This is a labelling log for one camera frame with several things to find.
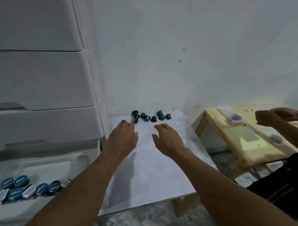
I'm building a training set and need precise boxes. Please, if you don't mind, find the person's left hand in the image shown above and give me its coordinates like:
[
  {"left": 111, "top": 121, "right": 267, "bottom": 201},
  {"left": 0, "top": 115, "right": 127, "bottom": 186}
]
[{"left": 105, "top": 119, "right": 140, "bottom": 161}]

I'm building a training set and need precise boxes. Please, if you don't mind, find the person's right hand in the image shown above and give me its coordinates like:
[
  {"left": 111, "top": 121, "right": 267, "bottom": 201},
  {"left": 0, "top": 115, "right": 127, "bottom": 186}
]
[{"left": 151, "top": 123, "right": 193, "bottom": 159}]

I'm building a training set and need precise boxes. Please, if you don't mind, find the cluster of dark teal capsules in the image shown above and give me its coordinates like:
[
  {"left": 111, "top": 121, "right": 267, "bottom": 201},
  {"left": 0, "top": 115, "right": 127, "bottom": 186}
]
[{"left": 121, "top": 108, "right": 172, "bottom": 126}]

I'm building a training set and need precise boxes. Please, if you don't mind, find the row of lidded capsules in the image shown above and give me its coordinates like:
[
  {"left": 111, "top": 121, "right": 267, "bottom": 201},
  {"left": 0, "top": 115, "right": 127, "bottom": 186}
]
[{"left": 0, "top": 174, "right": 73, "bottom": 208}]

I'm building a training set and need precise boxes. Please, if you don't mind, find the person's left forearm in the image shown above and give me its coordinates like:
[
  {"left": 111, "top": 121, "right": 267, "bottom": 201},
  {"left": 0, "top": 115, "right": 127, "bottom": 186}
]
[{"left": 24, "top": 146, "right": 131, "bottom": 226}]

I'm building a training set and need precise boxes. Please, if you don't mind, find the person's right forearm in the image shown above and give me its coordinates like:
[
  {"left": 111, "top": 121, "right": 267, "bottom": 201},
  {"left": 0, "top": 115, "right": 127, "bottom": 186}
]
[{"left": 175, "top": 148, "right": 298, "bottom": 226}]

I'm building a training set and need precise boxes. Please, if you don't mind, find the white drawer cabinet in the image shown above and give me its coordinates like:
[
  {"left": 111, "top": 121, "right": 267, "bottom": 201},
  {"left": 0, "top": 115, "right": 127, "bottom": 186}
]
[{"left": 0, "top": 0, "right": 113, "bottom": 165}]

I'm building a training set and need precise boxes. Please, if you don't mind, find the white marble table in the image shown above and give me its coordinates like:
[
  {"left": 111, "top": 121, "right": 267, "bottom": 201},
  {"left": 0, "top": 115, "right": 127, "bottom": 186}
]
[{"left": 98, "top": 107, "right": 221, "bottom": 221}]

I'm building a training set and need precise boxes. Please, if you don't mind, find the clear bag with dark object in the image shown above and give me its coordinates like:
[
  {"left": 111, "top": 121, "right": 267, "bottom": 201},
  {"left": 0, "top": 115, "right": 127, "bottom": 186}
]
[
  {"left": 217, "top": 108, "right": 248, "bottom": 125},
  {"left": 267, "top": 133, "right": 286, "bottom": 148}
]

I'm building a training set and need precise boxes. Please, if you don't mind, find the clear plastic tray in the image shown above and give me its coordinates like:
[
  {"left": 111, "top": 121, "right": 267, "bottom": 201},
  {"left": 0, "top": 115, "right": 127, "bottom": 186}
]
[{"left": 0, "top": 151, "right": 91, "bottom": 213}]

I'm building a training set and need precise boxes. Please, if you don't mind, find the clear plastic sheet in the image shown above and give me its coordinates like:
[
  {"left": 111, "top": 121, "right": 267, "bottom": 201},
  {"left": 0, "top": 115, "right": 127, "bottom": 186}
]
[{"left": 223, "top": 122, "right": 268, "bottom": 153}]

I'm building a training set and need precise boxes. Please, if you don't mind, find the pale wooden side table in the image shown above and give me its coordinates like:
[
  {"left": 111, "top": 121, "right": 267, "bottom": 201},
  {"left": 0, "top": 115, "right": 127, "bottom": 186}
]
[{"left": 189, "top": 101, "right": 298, "bottom": 183}]

